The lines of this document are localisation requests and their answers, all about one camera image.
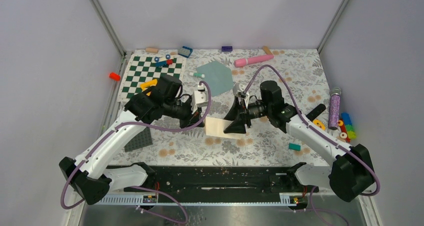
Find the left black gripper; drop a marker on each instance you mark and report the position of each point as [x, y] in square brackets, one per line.
[192, 119]

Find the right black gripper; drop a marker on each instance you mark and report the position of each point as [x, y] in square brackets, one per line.
[236, 114]

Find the cream paper letter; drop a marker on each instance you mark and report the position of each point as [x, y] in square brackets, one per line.
[214, 127]

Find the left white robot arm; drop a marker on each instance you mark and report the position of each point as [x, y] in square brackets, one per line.
[88, 173]

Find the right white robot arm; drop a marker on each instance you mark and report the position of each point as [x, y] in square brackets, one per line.
[349, 171]

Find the teal green envelope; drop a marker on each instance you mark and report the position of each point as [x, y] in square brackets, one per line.
[218, 76]

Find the floral patterned table mat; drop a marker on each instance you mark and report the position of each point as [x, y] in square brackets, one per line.
[299, 73]

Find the dark grey lego baseplate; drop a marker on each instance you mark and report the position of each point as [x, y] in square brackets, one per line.
[141, 140]

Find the pink marker pen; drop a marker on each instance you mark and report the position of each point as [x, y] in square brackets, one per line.
[239, 63]

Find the teal small block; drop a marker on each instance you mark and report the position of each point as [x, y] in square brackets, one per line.
[295, 147]

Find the blue red toy car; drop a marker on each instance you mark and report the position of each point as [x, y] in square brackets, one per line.
[163, 60]

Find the blue grey lego brick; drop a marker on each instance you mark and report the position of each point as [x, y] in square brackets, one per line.
[185, 51]

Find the purple lego brick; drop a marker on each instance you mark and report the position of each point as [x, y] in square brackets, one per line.
[226, 48]

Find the green white chessboard mat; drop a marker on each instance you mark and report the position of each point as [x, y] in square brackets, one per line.
[140, 69]

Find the beige wooden cylinder right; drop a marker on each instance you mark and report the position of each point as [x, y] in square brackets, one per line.
[266, 50]

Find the beige wooden cylinder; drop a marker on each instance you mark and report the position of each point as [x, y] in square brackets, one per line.
[266, 50]
[151, 50]

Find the beige wooden cylinder left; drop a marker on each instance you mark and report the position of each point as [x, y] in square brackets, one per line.
[151, 50]

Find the red cylinder block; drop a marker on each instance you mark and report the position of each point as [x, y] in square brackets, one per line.
[114, 76]

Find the purple glitter microphone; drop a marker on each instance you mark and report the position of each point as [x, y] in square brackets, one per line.
[334, 108]

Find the colourful stacked block toy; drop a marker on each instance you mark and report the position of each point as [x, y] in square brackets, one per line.
[346, 126]

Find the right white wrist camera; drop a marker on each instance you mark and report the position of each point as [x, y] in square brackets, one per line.
[241, 95]

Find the yellow triangle frame toy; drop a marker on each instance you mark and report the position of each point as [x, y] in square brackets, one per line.
[146, 86]

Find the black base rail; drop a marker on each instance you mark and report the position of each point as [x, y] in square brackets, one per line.
[225, 184]

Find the yellow ring toy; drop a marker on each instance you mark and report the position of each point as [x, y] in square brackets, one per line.
[319, 124]

